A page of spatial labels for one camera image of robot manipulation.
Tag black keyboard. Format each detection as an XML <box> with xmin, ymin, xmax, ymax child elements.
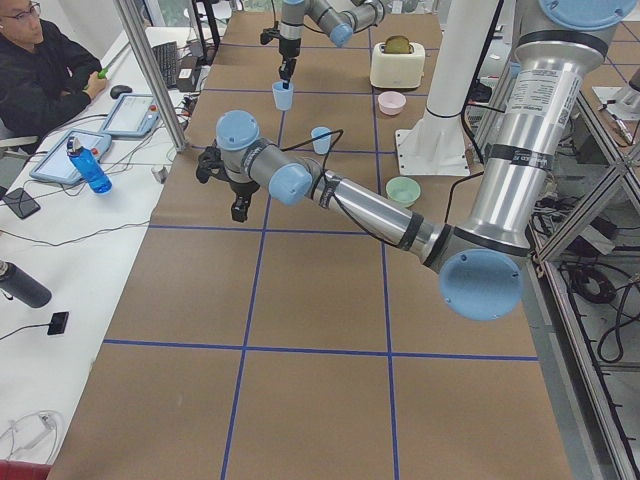
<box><xmin>151</xmin><ymin>41</ymin><xmax>178</xmax><ymax>89</ymax></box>

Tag pink bowl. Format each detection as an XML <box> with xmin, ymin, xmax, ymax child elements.
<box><xmin>377</xmin><ymin>91</ymin><xmax>406</xmax><ymax>116</ymax></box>

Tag green bowl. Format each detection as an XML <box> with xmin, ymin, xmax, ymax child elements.
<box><xmin>385</xmin><ymin>176</ymin><xmax>422</xmax><ymax>208</ymax></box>

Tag small black device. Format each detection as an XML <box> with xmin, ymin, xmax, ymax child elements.
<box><xmin>47</xmin><ymin>311</ymin><xmax>69</xmax><ymax>336</ymax></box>

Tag white power adapter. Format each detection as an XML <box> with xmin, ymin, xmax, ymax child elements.
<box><xmin>1</xmin><ymin>410</ymin><xmax>64</xmax><ymax>465</ymax></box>

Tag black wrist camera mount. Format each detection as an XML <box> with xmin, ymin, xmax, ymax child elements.
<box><xmin>259</xmin><ymin>27</ymin><xmax>280</xmax><ymax>45</ymax></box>

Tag cream toaster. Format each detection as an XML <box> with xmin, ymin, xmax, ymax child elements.
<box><xmin>369</xmin><ymin>42</ymin><xmax>426</xmax><ymax>90</ymax></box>

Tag white camera stand base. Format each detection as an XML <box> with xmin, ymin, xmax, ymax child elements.
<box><xmin>395</xmin><ymin>1</ymin><xmax>503</xmax><ymax>177</ymax></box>

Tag black computer mouse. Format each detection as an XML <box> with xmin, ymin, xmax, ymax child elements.
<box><xmin>110</xmin><ymin>85</ymin><xmax>133</xmax><ymax>100</ymax></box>

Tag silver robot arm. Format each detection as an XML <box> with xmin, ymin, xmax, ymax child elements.
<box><xmin>212</xmin><ymin>1</ymin><xmax>638</xmax><ymax>321</ymax></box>
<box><xmin>276</xmin><ymin>0</ymin><xmax>386</xmax><ymax>88</ymax></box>

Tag upper teach pendant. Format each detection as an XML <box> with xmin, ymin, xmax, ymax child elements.
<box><xmin>100</xmin><ymin>93</ymin><xmax>159</xmax><ymax>138</ymax></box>

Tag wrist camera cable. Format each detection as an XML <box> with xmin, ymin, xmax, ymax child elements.
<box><xmin>279</xmin><ymin>128</ymin><xmax>391</xmax><ymax>241</ymax></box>

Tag black smartphone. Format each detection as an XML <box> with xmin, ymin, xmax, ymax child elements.
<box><xmin>2</xmin><ymin>187</ymin><xmax>41</xmax><ymax>219</ymax></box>

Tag aluminium frame post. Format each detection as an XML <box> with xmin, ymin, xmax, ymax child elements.
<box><xmin>113</xmin><ymin>0</ymin><xmax>187</xmax><ymax>153</ymax></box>

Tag seated person black hoodie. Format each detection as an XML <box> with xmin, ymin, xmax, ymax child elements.
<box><xmin>1</xmin><ymin>1</ymin><xmax>107</xmax><ymax>153</ymax></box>

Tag lower teach pendant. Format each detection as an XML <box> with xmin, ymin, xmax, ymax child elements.
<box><xmin>30</xmin><ymin>129</ymin><xmax>112</xmax><ymax>186</ymax></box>

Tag light blue cup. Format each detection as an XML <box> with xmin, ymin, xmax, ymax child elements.
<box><xmin>311</xmin><ymin>126</ymin><xmax>332</xmax><ymax>155</ymax></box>
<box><xmin>272</xmin><ymin>80</ymin><xmax>294</xmax><ymax>112</ymax></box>

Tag black thermos bottle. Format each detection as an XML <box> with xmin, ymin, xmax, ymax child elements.
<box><xmin>1</xmin><ymin>261</ymin><xmax>52</xmax><ymax>308</ymax></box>

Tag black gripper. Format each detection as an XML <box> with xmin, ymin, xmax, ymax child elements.
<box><xmin>279</xmin><ymin>36</ymin><xmax>301</xmax><ymax>90</ymax></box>
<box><xmin>229</xmin><ymin>180</ymin><xmax>260</xmax><ymax>223</ymax></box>

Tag bread slice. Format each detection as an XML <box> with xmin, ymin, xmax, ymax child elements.
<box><xmin>384</xmin><ymin>35</ymin><xmax>413</xmax><ymax>55</ymax></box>

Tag blue water bottle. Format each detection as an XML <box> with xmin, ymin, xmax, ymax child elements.
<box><xmin>66</xmin><ymin>136</ymin><xmax>112</xmax><ymax>194</ymax></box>

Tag teach pendant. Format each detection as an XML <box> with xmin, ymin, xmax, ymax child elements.
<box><xmin>30</xmin><ymin>129</ymin><xmax>112</xmax><ymax>186</ymax></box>
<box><xmin>100</xmin><ymin>93</ymin><xmax>159</xmax><ymax>138</ymax></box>

